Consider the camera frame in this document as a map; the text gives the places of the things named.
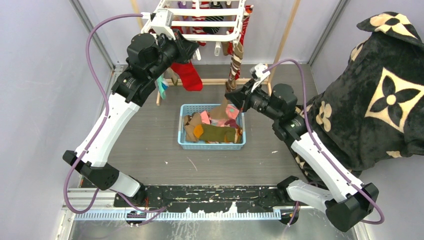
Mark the black floral blanket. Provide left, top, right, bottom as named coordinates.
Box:
left=295, top=11, right=424, bottom=177

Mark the brown white striped sock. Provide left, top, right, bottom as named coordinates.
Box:
left=225, top=43, right=244, bottom=93

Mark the mint green blue sock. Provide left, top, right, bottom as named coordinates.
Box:
left=156, top=75, right=169, bottom=99

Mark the tan long sock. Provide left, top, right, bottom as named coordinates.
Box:
left=209, top=101, right=229, bottom=121

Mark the tan brown sock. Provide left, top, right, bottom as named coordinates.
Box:
left=183, top=112, right=203, bottom=142

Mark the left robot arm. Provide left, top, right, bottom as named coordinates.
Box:
left=62, top=29, right=199, bottom=207

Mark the white hanger clip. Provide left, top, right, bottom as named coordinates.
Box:
left=214, top=41, right=222, bottom=57

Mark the pink ribbed sock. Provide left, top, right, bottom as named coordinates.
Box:
left=200, top=105, right=240, bottom=127

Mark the red white striped sock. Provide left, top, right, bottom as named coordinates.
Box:
left=191, top=1, right=210, bottom=47

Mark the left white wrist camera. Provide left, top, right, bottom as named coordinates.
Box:
left=150, top=8, right=176, bottom=40

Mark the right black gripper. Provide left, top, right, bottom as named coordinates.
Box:
left=225, top=78, right=281, bottom=121

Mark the red white patterned sock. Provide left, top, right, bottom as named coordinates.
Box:
left=170, top=61, right=203, bottom=92

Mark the light blue plastic basket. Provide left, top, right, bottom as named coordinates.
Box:
left=177, top=103, right=247, bottom=151

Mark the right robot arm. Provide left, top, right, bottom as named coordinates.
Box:
left=225, top=79, right=385, bottom=232

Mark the olive green sock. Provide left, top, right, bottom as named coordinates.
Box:
left=193, top=123, right=243, bottom=144

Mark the wooden hanging rack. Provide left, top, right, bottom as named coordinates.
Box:
left=130, top=0, right=301, bottom=106

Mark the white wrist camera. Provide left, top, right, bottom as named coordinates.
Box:
left=150, top=8, right=176, bottom=40
left=249, top=63, right=271, bottom=93

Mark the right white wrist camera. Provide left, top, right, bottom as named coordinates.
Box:
left=249, top=63, right=271, bottom=93

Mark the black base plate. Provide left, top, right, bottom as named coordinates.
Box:
left=113, top=185, right=311, bottom=214

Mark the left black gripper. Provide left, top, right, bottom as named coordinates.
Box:
left=149, top=28, right=199, bottom=82

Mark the white plastic sock hanger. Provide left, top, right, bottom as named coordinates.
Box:
left=141, top=0, right=246, bottom=44

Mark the red santa christmas sock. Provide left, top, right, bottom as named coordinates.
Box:
left=224, top=4, right=254, bottom=55

